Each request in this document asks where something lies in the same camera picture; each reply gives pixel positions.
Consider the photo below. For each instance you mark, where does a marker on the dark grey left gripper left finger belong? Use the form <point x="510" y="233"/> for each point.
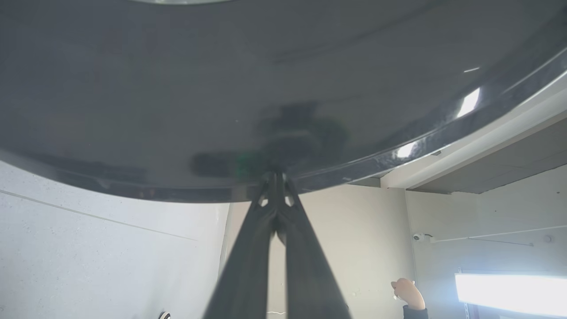
<point x="248" y="270"/>

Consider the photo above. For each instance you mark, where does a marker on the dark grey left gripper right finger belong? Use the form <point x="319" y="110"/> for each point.
<point x="305" y="274"/>

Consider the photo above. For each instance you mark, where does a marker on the round dark glass washer door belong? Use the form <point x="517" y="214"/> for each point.
<point x="221" y="88"/>

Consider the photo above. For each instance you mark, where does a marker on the dark sleeved person forearm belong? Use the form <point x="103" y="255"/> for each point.
<point x="415" y="313"/>

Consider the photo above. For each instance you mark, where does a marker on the bare person hand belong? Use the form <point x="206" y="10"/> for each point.
<point x="409" y="292"/>

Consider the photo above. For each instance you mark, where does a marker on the bright rectangular light panel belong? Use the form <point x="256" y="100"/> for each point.
<point x="509" y="294"/>

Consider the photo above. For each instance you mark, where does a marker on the white security camera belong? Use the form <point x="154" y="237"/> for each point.
<point x="418" y="237"/>

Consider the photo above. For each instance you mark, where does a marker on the thin white wall conduit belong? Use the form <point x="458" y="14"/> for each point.
<point x="487" y="237"/>

